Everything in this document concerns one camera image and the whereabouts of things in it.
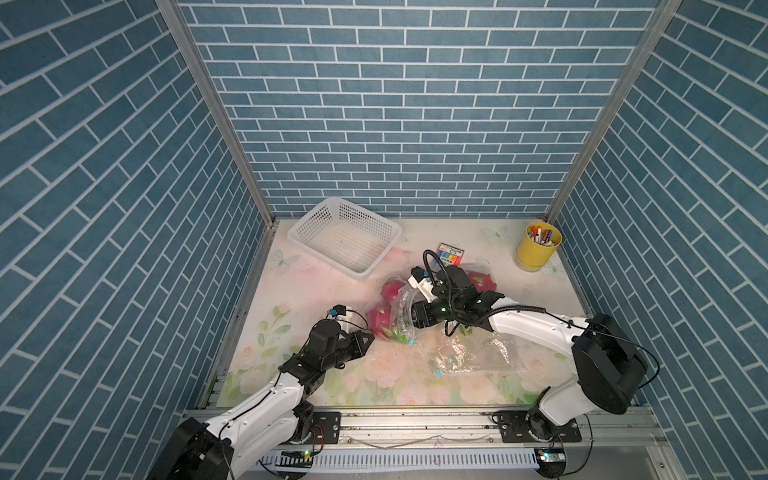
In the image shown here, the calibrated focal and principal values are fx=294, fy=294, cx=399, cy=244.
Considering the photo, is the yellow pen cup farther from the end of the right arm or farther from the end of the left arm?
the end of the left arm

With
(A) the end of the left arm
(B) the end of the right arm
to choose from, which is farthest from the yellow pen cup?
(A) the end of the left arm

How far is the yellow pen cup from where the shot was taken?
38.7 inches
